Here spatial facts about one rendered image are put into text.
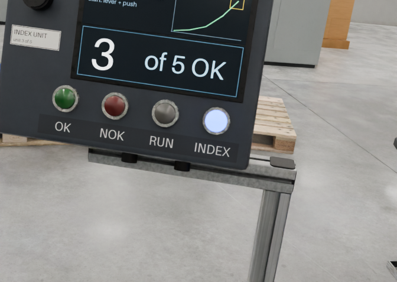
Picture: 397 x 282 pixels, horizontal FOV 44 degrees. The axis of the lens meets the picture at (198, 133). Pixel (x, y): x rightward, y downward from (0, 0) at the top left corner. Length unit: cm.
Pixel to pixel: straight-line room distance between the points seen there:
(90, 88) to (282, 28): 617
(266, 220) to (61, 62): 28
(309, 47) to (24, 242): 520
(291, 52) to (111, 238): 483
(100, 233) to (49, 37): 192
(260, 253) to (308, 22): 622
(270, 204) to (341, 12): 869
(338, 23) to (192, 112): 878
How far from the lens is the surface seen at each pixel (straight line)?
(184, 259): 225
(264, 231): 59
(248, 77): 48
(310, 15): 676
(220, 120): 47
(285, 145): 359
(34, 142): 334
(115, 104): 48
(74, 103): 50
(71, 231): 241
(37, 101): 52
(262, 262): 61
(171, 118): 47
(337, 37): 928
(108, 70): 49
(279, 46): 666
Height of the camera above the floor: 126
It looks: 20 degrees down
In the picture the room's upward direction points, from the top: 7 degrees clockwise
